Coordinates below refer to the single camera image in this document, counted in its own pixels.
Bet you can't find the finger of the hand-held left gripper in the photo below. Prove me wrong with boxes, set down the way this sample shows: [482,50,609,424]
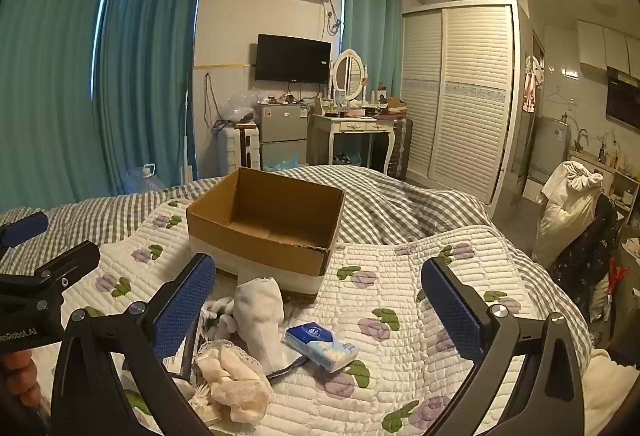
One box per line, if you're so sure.
[0,240,102,317]
[0,211,50,249]

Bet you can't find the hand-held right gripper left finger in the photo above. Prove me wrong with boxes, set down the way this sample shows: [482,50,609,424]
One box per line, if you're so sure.
[50,253,217,436]

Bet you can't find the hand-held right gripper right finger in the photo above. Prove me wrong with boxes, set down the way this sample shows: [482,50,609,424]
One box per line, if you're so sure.
[421,257,586,436]

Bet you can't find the white fuzzy flower toy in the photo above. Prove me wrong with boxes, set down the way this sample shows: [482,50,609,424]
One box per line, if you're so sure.
[202,296,242,335]

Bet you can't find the white sock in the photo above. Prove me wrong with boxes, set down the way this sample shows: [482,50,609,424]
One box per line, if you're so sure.
[234,276,287,373]

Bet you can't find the cream lace cloth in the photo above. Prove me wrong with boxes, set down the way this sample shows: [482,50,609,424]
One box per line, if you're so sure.
[192,340,275,424]

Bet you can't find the brown cardboard box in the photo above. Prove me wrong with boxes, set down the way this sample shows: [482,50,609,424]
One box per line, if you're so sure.
[186,167,347,295]

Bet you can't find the dark grey-trimmed sock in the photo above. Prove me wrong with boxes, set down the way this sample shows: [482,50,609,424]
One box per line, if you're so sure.
[267,353,311,376]

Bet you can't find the blue white tissue packet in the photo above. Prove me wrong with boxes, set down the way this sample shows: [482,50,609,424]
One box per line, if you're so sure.
[282,323,360,373]

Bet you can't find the person's left hand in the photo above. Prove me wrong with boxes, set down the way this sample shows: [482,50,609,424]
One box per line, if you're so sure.
[0,348,45,409]

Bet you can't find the quilted floral blanket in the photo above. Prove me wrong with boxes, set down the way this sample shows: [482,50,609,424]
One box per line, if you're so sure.
[85,199,596,436]

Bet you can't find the clear water jug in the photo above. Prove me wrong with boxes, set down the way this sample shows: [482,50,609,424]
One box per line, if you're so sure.
[122,163,166,193]

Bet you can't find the wide teal curtain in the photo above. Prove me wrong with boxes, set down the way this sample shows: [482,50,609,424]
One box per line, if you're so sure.
[0,0,115,217]

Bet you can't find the dark floral garment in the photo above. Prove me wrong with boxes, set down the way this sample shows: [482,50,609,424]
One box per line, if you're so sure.
[552,196,622,323]

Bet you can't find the white garment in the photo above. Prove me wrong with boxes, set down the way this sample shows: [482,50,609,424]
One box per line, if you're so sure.
[537,161,604,267]

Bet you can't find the white suitcase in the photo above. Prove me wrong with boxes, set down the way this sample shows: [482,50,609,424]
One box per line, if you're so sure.
[222,123,262,177]

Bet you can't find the dark suitcase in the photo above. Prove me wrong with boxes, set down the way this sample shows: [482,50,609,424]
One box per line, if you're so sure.
[385,117,414,180]

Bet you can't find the blue plastic bag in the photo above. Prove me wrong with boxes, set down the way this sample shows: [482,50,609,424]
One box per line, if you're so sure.
[262,153,306,173]

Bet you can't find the white dressing table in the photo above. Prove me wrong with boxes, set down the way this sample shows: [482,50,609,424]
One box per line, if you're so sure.
[308,112,392,170]

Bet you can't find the grey mini fridge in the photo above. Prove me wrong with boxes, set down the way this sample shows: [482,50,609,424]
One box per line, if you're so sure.
[255,102,310,170]

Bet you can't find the clear plastic bag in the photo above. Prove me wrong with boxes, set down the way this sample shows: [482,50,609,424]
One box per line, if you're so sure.
[220,89,259,125]

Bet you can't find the white louvred wardrobe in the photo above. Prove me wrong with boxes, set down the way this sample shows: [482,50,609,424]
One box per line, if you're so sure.
[400,0,524,205]

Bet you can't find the hanging pink clothes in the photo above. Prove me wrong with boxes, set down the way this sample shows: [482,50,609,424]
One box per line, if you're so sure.
[522,56,544,113]

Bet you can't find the white oval vanity mirror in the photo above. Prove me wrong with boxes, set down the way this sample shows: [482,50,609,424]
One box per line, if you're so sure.
[332,48,367,100]

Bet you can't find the black range hood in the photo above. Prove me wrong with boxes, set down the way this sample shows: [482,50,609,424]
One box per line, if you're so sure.
[606,70,640,133]

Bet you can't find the narrow teal curtain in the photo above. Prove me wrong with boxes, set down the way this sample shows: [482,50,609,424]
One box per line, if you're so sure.
[341,0,404,101]

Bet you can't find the dark wall cables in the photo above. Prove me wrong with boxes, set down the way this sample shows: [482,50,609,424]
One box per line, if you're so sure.
[204,74,227,133]

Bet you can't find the black wall television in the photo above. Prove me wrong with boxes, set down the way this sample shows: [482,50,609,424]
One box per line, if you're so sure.
[255,34,332,86]

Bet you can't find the white wall cabinets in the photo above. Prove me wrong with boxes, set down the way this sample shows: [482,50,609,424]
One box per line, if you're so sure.
[577,20,640,80]

